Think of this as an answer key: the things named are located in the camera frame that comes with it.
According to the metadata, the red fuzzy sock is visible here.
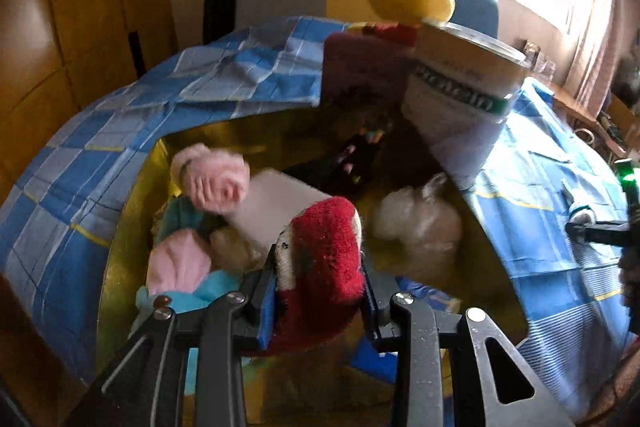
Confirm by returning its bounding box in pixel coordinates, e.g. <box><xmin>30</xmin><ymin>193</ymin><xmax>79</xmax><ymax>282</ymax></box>
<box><xmin>267</xmin><ymin>196</ymin><xmax>367</xmax><ymax>353</ymax></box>

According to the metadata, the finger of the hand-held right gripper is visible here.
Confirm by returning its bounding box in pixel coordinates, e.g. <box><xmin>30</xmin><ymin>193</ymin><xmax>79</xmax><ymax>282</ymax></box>
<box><xmin>565</xmin><ymin>217</ymin><xmax>630</xmax><ymax>244</ymax></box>

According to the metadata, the maroon box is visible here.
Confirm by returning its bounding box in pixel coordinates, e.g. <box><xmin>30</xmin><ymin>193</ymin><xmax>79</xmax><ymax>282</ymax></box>
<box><xmin>321</xmin><ymin>32</ymin><xmax>418</xmax><ymax>108</ymax></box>

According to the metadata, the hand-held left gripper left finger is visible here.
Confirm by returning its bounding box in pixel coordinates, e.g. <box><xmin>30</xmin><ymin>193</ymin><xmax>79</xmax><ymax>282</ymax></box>
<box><xmin>87</xmin><ymin>247</ymin><xmax>278</xmax><ymax>427</ymax></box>

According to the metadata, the gold tin box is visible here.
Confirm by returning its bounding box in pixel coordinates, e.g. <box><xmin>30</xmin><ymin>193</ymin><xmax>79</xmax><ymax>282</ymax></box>
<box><xmin>95</xmin><ymin>107</ymin><xmax>531</xmax><ymax>427</ymax></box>

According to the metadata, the teal fuzzy sock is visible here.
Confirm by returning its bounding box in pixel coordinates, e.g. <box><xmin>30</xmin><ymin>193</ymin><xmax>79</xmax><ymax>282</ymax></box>
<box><xmin>135</xmin><ymin>197</ymin><xmax>251</xmax><ymax>313</ymax></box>

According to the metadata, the white plastic bag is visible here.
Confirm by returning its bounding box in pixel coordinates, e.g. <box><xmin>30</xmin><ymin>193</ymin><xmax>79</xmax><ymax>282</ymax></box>
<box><xmin>372</xmin><ymin>172</ymin><xmax>463</xmax><ymax>283</ymax></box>

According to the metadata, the person's right hand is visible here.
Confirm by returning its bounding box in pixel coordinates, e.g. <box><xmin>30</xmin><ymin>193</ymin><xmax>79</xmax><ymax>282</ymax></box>
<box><xmin>619</xmin><ymin>249</ymin><xmax>640</xmax><ymax>308</ymax></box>

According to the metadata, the pink patterned curtain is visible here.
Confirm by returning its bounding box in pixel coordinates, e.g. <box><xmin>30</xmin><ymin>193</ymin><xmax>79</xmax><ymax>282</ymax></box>
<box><xmin>562</xmin><ymin>0</ymin><xmax>636</xmax><ymax>118</ymax></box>

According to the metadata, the black fringed item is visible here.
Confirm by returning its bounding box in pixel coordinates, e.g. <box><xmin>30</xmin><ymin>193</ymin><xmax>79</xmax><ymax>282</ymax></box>
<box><xmin>320</xmin><ymin>127</ymin><xmax>396</xmax><ymax>198</ymax></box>

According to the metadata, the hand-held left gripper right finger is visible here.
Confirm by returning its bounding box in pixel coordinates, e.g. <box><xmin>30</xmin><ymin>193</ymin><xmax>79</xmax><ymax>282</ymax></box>
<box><xmin>360</xmin><ymin>257</ymin><xmax>576</xmax><ymax>427</ymax></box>

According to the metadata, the wooden wardrobe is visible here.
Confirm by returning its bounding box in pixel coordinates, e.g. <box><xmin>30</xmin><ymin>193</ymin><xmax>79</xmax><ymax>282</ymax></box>
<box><xmin>0</xmin><ymin>0</ymin><xmax>176</xmax><ymax>188</ymax></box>

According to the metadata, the clear desk organizer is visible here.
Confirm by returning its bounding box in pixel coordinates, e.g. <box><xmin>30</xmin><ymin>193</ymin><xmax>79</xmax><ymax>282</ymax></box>
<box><xmin>520</xmin><ymin>39</ymin><xmax>558</xmax><ymax>80</ymax></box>

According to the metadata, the white protein powder can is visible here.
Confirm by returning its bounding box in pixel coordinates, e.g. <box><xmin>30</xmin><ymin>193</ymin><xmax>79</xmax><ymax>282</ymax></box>
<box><xmin>400</xmin><ymin>21</ymin><xmax>532</xmax><ymax>190</ymax></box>

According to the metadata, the wooden desk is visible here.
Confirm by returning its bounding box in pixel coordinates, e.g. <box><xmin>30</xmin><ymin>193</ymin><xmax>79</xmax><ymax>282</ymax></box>
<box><xmin>530</xmin><ymin>77</ymin><xmax>626</xmax><ymax>158</ymax></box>

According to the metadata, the white packet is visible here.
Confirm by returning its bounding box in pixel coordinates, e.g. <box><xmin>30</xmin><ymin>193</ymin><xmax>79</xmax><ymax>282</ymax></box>
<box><xmin>227</xmin><ymin>169</ymin><xmax>333</xmax><ymax>258</ymax></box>

